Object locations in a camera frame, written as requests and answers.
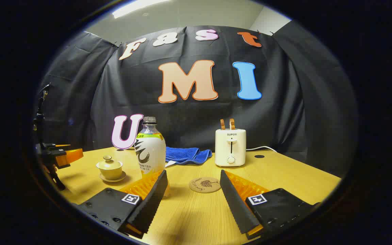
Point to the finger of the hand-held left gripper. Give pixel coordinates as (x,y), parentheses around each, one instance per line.
(61,146)
(71,156)

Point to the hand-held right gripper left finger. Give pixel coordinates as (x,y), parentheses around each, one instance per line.
(148,207)

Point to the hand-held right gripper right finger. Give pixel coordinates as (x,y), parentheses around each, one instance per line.
(237,207)

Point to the round cork coaster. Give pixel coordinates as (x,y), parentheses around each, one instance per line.
(204,185)

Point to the white label water bottle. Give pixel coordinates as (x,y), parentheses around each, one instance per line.
(150,149)

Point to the cream ceramic saucer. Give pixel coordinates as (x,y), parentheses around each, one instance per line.
(121,177)

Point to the white toaster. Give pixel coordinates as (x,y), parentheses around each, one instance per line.
(230,146)

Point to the blue towel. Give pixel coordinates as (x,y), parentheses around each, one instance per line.
(187,154)

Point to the toast bread slice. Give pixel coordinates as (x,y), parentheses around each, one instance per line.
(232,124)
(222,124)

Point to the black backdrop cloth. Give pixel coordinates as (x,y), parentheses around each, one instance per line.
(189,115)

